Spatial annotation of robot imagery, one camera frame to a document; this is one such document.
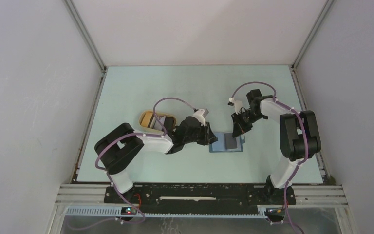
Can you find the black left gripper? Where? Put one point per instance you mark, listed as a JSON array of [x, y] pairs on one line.
[[208, 136]]

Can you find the gold credit card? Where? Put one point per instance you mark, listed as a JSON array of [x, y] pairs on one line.
[[148, 120]]

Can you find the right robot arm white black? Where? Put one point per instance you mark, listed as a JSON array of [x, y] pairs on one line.
[[299, 135]]

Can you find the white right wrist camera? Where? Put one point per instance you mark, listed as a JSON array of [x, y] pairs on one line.
[[237, 104]]

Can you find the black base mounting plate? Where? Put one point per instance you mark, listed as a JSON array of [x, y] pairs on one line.
[[207, 198]]

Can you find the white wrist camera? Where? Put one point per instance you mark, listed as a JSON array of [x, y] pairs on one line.
[[237, 104], [200, 115]]

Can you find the beige oval card tray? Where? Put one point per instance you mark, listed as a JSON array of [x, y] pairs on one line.
[[164, 121]]

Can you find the aluminium frame rail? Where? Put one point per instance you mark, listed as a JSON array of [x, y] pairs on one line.
[[307, 196]]

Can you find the blue card holder wallet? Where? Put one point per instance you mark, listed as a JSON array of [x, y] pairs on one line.
[[218, 146]]

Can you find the black credit card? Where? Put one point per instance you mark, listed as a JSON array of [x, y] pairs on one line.
[[230, 142]]

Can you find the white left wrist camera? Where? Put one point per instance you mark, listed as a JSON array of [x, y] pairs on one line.
[[200, 115]]

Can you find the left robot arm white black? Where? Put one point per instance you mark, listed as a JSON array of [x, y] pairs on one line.
[[117, 149]]

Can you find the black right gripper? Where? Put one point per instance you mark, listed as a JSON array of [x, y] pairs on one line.
[[238, 127]]

